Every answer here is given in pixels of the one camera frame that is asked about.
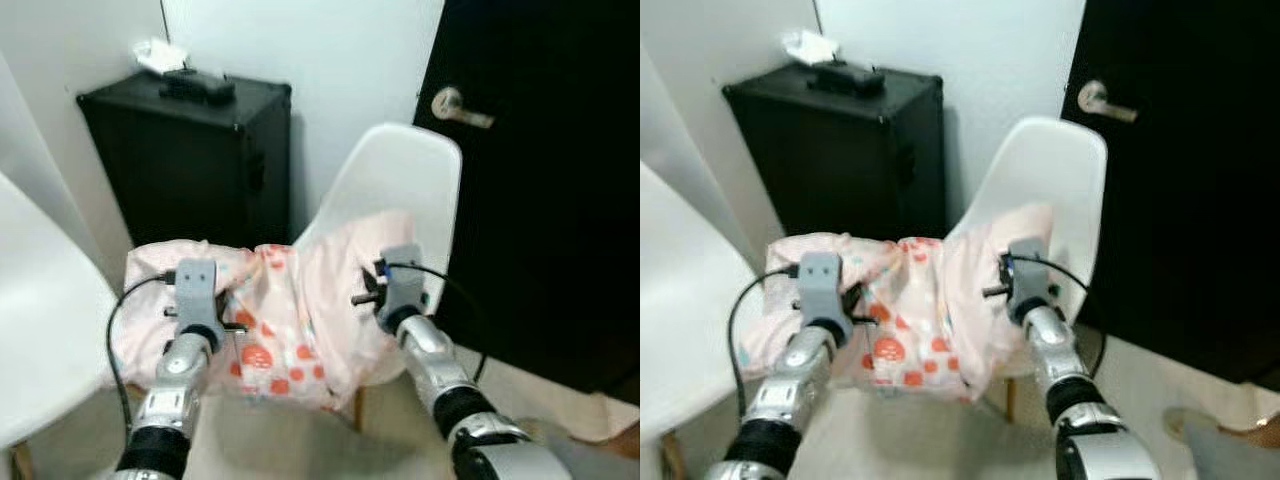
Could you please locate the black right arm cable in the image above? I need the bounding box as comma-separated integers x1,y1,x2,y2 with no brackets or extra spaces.
1010,254,1107,377
385,262,487,383

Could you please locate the pink patterned pillow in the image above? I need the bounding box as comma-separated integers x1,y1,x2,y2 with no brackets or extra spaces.
110,210,431,409
740,203,1061,401

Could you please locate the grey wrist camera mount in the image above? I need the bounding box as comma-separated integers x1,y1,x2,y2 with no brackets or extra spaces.
378,244,431,321
1006,238,1057,316
796,252,850,326
174,258,227,331

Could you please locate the black hard case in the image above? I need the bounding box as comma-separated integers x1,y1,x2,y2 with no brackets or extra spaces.
77,70,293,251
722,62,947,243

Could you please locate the crumpled white tissue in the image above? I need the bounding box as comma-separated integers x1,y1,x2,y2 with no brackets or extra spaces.
782,30,839,65
133,38,189,76

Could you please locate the white plastic shell chair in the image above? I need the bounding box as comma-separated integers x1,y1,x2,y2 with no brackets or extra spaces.
945,116,1109,423
640,160,766,480
290,122,463,433
0,175,121,480

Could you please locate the black door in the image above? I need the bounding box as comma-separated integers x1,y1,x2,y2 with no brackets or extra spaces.
1060,0,1280,387
413,0,640,406

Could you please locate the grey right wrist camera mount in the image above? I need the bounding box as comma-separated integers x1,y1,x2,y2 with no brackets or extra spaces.
1006,238,1057,316
378,244,431,321

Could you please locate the silver door lever handle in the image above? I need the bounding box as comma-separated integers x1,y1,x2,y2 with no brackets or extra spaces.
431,87,495,129
1078,80,1139,123

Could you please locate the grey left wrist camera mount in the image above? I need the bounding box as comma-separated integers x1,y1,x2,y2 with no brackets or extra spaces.
174,258,227,331
796,252,850,326

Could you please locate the small black box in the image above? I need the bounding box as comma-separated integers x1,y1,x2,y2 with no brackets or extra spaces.
160,68,236,105
808,60,885,98

